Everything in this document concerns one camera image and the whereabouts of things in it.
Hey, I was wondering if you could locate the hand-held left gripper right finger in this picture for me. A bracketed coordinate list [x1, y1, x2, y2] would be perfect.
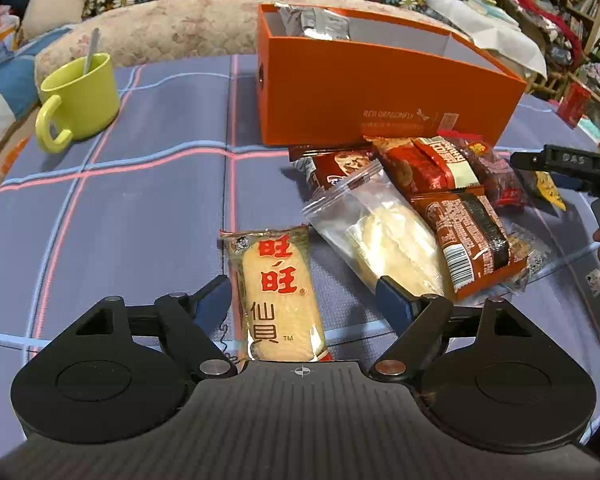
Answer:
[369, 276, 533, 382]

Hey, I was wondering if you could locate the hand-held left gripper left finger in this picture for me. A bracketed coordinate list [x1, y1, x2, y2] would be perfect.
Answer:
[72, 275, 240, 380]

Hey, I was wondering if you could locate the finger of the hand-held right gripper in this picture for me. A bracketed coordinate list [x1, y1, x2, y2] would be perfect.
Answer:
[510, 151, 548, 175]

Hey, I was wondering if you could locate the yellow snack packet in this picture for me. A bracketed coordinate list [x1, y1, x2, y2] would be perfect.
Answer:
[534, 172, 567, 212]

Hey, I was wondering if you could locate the rice cracker packet red print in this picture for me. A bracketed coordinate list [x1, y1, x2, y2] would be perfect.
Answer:
[219, 224, 332, 364]

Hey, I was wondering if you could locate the orange cardboard box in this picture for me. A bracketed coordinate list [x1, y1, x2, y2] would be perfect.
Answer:
[256, 2, 529, 149]

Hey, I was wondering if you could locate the shiny dark snack packet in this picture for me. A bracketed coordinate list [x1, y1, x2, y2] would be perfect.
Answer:
[274, 2, 352, 42]

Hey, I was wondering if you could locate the clear bag of pale snacks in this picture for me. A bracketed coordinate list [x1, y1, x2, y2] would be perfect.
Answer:
[301, 162, 458, 302]

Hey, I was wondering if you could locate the dark red snack packet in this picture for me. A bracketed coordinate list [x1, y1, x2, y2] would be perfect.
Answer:
[439, 131, 527, 209]

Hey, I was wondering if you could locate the small clear snack packet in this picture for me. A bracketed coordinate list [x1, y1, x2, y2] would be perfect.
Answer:
[505, 224, 557, 283]

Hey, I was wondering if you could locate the brown barcode snack packet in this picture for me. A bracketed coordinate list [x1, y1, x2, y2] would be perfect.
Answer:
[409, 191, 530, 295]

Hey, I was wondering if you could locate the red-brown snack packet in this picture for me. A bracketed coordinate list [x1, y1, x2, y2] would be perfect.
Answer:
[371, 135, 482, 197]

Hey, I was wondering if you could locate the blue plaid tablecloth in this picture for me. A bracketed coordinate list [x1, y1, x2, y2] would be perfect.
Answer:
[0, 52, 600, 461]

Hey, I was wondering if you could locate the white cloth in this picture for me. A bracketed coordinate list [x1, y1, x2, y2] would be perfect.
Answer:
[424, 0, 549, 79]

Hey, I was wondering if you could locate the red knitted blanket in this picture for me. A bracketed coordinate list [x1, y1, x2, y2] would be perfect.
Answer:
[500, 0, 587, 57]

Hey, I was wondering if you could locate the green mug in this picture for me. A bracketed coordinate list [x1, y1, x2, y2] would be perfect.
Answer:
[35, 52, 121, 154]

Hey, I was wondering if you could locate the beige quilted sofa cover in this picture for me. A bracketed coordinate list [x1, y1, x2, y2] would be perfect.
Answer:
[34, 0, 477, 70]

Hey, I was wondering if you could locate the metal spoon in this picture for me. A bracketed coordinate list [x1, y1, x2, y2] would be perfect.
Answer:
[82, 27, 102, 74]

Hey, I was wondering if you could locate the blue checked bedding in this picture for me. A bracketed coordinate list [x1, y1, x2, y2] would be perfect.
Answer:
[0, 25, 74, 167]

